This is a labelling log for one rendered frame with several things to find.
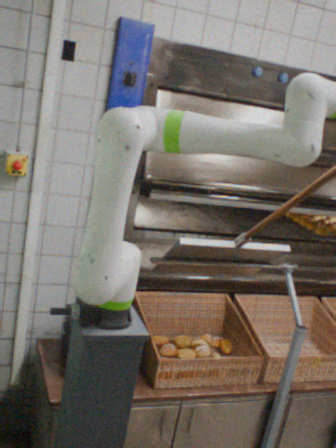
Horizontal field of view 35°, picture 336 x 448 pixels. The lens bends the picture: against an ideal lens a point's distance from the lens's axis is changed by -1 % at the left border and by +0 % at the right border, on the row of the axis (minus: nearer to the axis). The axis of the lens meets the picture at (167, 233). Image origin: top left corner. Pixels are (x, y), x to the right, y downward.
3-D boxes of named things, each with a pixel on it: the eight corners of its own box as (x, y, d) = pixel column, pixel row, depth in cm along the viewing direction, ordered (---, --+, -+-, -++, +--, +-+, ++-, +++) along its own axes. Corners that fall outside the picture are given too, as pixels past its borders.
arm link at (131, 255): (80, 305, 156) (89, 245, 151) (100, 288, 171) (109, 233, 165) (120, 318, 153) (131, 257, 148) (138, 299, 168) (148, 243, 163)
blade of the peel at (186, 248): (290, 251, 244) (289, 245, 245) (180, 243, 223) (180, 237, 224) (250, 275, 274) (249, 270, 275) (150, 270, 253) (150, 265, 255)
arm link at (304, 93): (305, 66, 128) (280, 72, 138) (298, 118, 130) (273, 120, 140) (351, 77, 133) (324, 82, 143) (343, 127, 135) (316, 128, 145)
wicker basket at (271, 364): (222, 336, 306) (232, 292, 298) (304, 336, 326) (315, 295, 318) (262, 385, 263) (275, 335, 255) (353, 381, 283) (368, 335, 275)
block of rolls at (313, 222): (269, 207, 379) (271, 200, 377) (324, 213, 397) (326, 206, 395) (319, 236, 325) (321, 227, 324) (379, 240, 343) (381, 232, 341)
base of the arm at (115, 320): (52, 330, 152) (54, 311, 150) (45, 306, 165) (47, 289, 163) (138, 330, 161) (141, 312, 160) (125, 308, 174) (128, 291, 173)
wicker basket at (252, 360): (123, 337, 284) (132, 290, 276) (217, 336, 305) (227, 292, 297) (152, 390, 241) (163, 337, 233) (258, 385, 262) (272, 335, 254)
